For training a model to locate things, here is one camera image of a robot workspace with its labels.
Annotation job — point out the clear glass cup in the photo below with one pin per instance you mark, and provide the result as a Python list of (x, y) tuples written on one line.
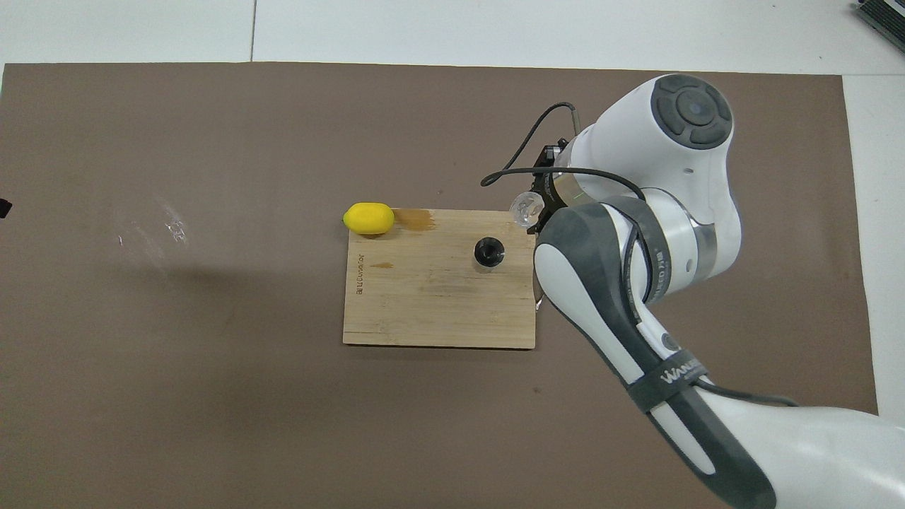
[(527, 208)]

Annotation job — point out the wooden cutting board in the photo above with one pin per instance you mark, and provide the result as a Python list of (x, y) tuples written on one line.
[(424, 297)]

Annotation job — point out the metal cocktail jigger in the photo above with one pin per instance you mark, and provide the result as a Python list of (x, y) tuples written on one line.
[(489, 253)]

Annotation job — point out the grey ribbed device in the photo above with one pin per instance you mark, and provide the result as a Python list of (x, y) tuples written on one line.
[(884, 18)]

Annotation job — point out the brown paper table mat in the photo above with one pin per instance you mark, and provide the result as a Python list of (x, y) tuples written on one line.
[(212, 389)]

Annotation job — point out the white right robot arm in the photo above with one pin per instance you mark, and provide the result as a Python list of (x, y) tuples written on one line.
[(672, 212)]

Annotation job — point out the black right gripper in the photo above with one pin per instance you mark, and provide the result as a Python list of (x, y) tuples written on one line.
[(555, 159)]

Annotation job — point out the yellow lemon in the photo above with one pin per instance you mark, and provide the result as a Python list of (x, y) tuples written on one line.
[(369, 218)]

